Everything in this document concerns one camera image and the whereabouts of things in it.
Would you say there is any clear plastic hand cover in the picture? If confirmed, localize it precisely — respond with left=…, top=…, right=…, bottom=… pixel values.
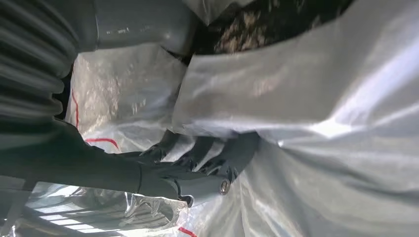
left=0, top=181, right=191, bottom=237

